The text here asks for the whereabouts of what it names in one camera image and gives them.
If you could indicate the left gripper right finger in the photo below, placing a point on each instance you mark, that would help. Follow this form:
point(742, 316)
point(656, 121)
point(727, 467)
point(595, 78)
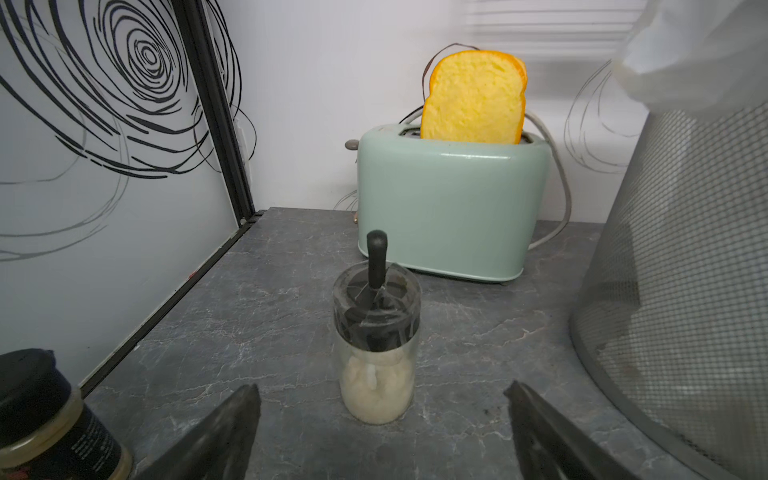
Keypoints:
point(549, 446)

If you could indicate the white trash bag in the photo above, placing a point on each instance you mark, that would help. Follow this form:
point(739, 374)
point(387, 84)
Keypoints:
point(705, 58)

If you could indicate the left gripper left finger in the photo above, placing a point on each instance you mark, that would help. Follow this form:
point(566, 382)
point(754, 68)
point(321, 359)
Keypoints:
point(219, 446)

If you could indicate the mesh trash bin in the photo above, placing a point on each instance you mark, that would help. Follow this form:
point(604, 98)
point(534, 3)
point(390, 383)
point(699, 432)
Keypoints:
point(671, 319)

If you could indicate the dark spice bottle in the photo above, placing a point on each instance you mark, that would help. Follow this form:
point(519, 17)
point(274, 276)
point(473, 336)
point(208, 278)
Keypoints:
point(47, 431)

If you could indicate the front yellow toast slice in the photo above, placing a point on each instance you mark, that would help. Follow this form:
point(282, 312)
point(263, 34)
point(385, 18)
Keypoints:
point(476, 96)

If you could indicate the mint green toaster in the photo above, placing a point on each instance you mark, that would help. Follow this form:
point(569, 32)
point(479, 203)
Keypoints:
point(456, 209)

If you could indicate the small bottle black pump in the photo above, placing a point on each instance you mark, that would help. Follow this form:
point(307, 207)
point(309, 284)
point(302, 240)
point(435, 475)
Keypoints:
point(377, 320)

